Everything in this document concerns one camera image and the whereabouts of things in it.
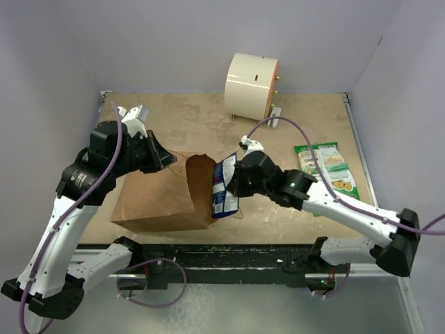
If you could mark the blue snack bag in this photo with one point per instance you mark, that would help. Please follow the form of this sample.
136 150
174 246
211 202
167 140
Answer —
225 203

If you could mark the brown paper bag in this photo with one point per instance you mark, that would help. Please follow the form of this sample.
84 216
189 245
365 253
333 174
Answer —
178 198

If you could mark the green white snack bag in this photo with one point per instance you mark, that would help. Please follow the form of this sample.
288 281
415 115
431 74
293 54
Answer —
332 164

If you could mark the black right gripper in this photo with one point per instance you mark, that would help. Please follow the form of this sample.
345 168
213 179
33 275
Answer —
236 187

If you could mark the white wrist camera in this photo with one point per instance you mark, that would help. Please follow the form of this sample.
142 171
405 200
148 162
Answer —
134 118
249 145

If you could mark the white cylindrical device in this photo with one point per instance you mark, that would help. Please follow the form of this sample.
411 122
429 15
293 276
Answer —
250 86

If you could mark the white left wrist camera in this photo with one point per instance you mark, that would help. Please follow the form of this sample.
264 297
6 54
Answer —
134 118

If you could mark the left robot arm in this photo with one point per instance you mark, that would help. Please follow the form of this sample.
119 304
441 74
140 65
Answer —
50 286

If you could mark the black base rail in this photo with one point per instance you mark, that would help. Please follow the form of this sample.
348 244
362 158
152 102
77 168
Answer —
292 265

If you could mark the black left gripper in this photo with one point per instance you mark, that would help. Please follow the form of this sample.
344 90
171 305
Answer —
158 157

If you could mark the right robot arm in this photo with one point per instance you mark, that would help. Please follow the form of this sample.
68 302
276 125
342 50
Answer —
388 239

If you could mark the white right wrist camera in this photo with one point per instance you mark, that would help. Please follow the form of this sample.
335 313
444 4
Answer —
249 145

